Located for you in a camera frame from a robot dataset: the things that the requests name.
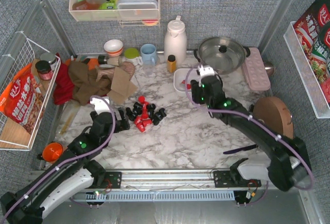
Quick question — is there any black coffee capsule number four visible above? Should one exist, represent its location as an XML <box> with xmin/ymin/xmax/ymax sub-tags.
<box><xmin>153</xmin><ymin>108</ymin><xmax>167</xmax><ymax>125</ymax></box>

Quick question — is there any orange plate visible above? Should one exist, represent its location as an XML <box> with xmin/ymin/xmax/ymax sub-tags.
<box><xmin>87</xmin><ymin>58</ymin><xmax>99</xmax><ymax>70</ymax></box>

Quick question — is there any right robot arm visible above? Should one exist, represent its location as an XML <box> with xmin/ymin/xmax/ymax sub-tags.
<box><xmin>190</xmin><ymin>75</ymin><xmax>315</xmax><ymax>191</ymax></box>

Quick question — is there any red lid jar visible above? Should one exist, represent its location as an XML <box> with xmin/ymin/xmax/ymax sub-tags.
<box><xmin>35</xmin><ymin>60</ymin><xmax>53</xmax><ymax>81</ymax></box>

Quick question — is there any white right wall basket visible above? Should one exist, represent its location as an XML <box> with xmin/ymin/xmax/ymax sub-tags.
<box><xmin>283</xmin><ymin>21</ymin><xmax>329</xmax><ymax>119</ymax></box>

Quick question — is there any orange juice bottle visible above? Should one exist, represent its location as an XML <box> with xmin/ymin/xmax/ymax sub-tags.
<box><xmin>167</xmin><ymin>55</ymin><xmax>176</xmax><ymax>73</ymax></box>

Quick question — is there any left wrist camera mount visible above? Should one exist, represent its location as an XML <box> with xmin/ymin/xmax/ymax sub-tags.
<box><xmin>90</xmin><ymin>97</ymin><xmax>110</xmax><ymax>115</ymax></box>

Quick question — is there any clear glass cup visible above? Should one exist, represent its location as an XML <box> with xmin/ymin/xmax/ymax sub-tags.
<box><xmin>143</xmin><ymin>65</ymin><xmax>155</xmax><ymax>75</ymax></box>

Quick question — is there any red coffee capsule bottom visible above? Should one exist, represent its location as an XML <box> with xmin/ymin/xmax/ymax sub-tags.
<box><xmin>137</xmin><ymin>122</ymin><xmax>146</xmax><ymax>133</ymax></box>

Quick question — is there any white thermos jug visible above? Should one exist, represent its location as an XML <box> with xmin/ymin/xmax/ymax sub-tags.
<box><xmin>164</xmin><ymin>15</ymin><xmax>187</xmax><ymax>65</ymax></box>

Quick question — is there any purple knife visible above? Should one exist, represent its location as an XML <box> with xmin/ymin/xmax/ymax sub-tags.
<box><xmin>223</xmin><ymin>145</ymin><xmax>258</xmax><ymax>155</ymax></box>

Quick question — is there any silver lid jar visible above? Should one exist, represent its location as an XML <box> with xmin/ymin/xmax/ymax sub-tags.
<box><xmin>40</xmin><ymin>52</ymin><xmax>57</xmax><ymax>71</ymax></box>

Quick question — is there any red coffee capsule top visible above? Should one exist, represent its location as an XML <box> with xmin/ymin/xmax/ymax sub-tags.
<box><xmin>138</xmin><ymin>96</ymin><xmax>145</xmax><ymax>104</ymax></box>

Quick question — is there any striped pink towel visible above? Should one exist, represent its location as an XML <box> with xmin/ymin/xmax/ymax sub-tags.
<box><xmin>95</xmin><ymin>61</ymin><xmax>135</xmax><ymax>81</ymax></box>

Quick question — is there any orange striped bowl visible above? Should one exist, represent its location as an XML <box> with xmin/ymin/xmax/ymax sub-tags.
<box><xmin>104</xmin><ymin>39</ymin><xmax>123</xmax><ymax>56</ymax></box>

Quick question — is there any cream wall basket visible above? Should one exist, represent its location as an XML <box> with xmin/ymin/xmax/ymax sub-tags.
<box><xmin>69</xmin><ymin>0</ymin><xmax>160</xmax><ymax>25</ymax></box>

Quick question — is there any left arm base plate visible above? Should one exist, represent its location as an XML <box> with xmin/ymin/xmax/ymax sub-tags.
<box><xmin>85</xmin><ymin>171</ymin><xmax>122</xmax><ymax>189</ymax></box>

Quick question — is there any clear plastic food container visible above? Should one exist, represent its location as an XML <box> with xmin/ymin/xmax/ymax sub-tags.
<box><xmin>117</xmin><ymin>0</ymin><xmax>158</xmax><ymax>20</ymax></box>

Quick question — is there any brown cardboard piece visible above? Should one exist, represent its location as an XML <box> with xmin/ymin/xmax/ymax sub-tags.
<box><xmin>107</xmin><ymin>67</ymin><xmax>138</xmax><ymax>105</ymax></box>

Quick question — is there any pink egg tray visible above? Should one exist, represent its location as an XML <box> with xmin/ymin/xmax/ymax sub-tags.
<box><xmin>242</xmin><ymin>47</ymin><xmax>271</xmax><ymax>91</ymax></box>

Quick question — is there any orange mug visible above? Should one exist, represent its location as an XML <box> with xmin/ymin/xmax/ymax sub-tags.
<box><xmin>37</xmin><ymin>142</ymin><xmax>64</xmax><ymax>164</ymax></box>

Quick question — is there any green lid cup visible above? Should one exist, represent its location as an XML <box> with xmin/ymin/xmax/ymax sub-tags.
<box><xmin>124</xmin><ymin>47</ymin><xmax>143</xmax><ymax>66</ymax></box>

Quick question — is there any orange snack bag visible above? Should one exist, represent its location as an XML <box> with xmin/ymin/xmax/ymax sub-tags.
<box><xmin>1</xmin><ymin>63</ymin><xmax>44</xmax><ymax>134</ymax></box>

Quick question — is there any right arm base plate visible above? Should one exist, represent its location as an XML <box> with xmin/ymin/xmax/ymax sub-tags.
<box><xmin>212</xmin><ymin>170</ymin><xmax>251</xmax><ymax>188</ymax></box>

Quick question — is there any blue mug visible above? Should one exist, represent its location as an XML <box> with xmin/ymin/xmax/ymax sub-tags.
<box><xmin>140</xmin><ymin>43</ymin><xmax>158</xmax><ymax>66</ymax></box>

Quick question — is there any round wooden cutting board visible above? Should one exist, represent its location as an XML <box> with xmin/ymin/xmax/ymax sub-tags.
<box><xmin>253</xmin><ymin>97</ymin><xmax>293</xmax><ymax>139</ymax></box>

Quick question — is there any black bottle cap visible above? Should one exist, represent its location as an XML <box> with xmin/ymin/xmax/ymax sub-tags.
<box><xmin>97</xmin><ymin>55</ymin><xmax>108</xmax><ymax>65</ymax></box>

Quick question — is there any steel pot with lid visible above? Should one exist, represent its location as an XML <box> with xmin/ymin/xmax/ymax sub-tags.
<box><xmin>193</xmin><ymin>37</ymin><xmax>251</xmax><ymax>75</ymax></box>

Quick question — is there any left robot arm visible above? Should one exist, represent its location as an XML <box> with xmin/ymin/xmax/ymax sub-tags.
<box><xmin>1</xmin><ymin>108</ymin><xmax>130</xmax><ymax>223</ymax></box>

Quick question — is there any steel ladle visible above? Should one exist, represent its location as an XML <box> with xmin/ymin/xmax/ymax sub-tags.
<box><xmin>263</xmin><ymin>61</ymin><xmax>275</xmax><ymax>77</ymax></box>

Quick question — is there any red cloth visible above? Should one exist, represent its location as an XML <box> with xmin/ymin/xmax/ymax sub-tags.
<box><xmin>53</xmin><ymin>58</ymin><xmax>90</xmax><ymax>105</ymax></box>

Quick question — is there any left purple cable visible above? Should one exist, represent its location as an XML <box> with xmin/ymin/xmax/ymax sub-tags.
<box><xmin>1</xmin><ymin>96</ymin><xmax>116</xmax><ymax>224</ymax></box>

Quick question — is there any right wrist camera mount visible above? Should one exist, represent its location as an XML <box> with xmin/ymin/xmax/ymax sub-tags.
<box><xmin>196</xmin><ymin>65</ymin><xmax>216</xmax><ymax>78</ymax></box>

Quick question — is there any black coffee capsule left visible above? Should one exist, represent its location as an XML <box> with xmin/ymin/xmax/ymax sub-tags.
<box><xmin>126</xmin><ymin>107</ymin><xmax>137</xmax><ymax>121</ymax></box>

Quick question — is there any brown cloth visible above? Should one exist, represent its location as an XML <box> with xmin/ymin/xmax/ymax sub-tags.
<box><xmin>68</xmin><ymin>61</ymin><xmax>111</xmax><ymax>106</ymax></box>

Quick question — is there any purple cable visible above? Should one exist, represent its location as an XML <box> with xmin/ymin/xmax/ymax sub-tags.
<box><xmin>1</xmin><ymin>96</ymin><xmax>116</xmax><ymax>224</ymax></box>
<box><xmin>185</xmin><ymin>65</ymin><xmax>315</xmax><ymax>206</ymax></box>

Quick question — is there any red seasoning packet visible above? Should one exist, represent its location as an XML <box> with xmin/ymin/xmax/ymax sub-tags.
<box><xmin>293</xmin><ymin>0</ymin><xmax>329</xmax><ymax>103</ymax></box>

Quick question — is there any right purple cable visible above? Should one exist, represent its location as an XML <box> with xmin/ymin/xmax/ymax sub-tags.
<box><xmin>185</xmin><ymin>65</ymin><xmax>315</xmax><ymax>206</ymax></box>

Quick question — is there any white plastic storage basket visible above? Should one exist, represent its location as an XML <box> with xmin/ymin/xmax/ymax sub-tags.
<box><xmin>173</xmin><ymin>68</ymin><xmax>199</xmax><ymax>97</ymax></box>

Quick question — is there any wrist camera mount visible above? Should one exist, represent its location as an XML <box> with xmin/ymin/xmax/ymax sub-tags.
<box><xmin>90</xmin><ymin>97</ymin><xmax>110</xmax><ymax>115</ymax></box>
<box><xmin>196</xmin><ymin>65</ymin><xmax>216</xmax><ymax>78</ymax></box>

